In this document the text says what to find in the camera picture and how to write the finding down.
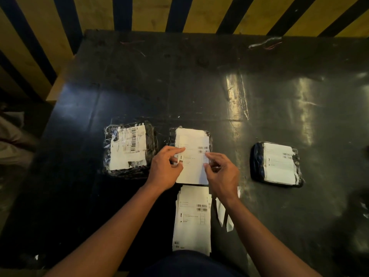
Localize black packet with smooth label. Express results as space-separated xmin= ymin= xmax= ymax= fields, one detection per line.
xmin=250 ymin=141 xmax=305 ymax=188

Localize white label backing strips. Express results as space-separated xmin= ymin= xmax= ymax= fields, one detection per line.
xmin=214 ymin=186 xmax=241 ymax=233

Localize pale cloth bundle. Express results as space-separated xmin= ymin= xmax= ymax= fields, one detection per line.
xmin=0 ymin=111 xmax=36 ymax=168

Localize person's left hand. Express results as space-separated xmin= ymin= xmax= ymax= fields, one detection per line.
xmin=145 ymin=145 xmax=186 ymax=193

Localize black plastic-wrapped packet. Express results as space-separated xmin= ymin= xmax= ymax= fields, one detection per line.
xmin=168 ymin=126 xmax=214 ymax=187

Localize white barcode label sheet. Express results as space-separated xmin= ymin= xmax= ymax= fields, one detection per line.
xmin=174 ymin=128 xmax=211 ymax=185

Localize stack of white barcode labels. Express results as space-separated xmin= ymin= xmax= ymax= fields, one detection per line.
xmin=172 ymin=185 xmax=213 ymax=256

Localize person's right forearm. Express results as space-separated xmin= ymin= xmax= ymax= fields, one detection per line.
xmin=221 ymin=194 xmax=322 ymax=277

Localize black packet with torn label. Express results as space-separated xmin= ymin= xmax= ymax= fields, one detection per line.
xmin=103 ymin=120 xmax=158 ymax=179

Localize person's dark clothing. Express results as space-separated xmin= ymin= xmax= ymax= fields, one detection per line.
xmin=129 ymin=250 xmax=246 ymax=277

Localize person's left forearm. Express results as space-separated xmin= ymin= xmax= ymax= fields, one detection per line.
xmin=43 ymin=183 xmax=166 ymax=277

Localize person's right hand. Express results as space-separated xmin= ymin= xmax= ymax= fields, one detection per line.
xmin=203 ymin=152 xmax=241 ymax=202

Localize tangled wire scrap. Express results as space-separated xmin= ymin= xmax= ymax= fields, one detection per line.
xmin=248 ymin=36 xmax=283 ymax=51

